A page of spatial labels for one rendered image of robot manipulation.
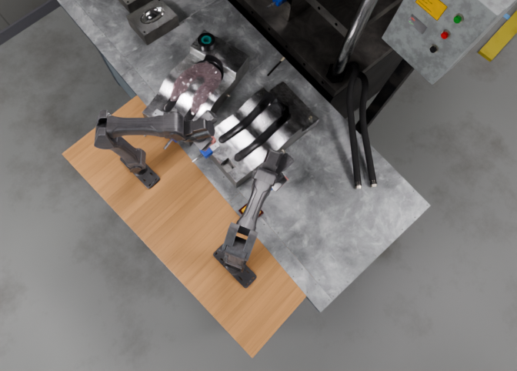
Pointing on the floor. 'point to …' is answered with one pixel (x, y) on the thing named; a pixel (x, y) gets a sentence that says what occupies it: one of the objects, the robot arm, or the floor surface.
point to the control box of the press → (439, 30)
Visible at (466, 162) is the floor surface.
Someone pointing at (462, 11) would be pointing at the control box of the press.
